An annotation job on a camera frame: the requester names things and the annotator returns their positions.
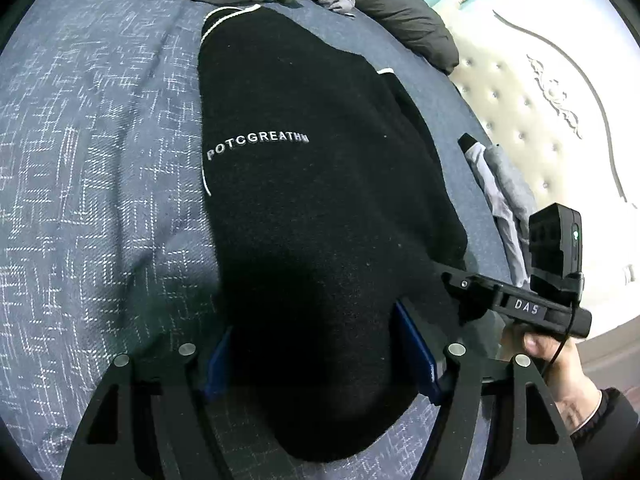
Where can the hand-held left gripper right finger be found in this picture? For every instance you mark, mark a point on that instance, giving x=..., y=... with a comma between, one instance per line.
x=415, y=355

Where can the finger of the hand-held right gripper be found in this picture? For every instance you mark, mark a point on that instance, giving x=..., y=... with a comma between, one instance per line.
x=472, y=290

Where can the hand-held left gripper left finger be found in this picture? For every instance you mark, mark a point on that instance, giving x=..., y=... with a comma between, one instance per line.
x=217, y=370

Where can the black sweater with white trim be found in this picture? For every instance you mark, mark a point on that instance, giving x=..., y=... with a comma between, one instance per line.
x=310, y=235

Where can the person's right forearm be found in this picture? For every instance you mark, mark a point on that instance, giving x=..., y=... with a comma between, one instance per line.
x=615, y=420

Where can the person's right hand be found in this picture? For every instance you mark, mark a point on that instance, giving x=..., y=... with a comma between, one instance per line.
x=560, y=370

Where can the folded light grey garment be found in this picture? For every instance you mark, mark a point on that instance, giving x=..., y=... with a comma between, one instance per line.
x=505, y=190

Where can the cream tufted headboard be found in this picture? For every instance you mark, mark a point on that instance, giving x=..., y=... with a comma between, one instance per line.
x=550, y=135

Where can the dark grey rolled duvet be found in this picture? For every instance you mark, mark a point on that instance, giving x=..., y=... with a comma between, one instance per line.
x=405, y=15

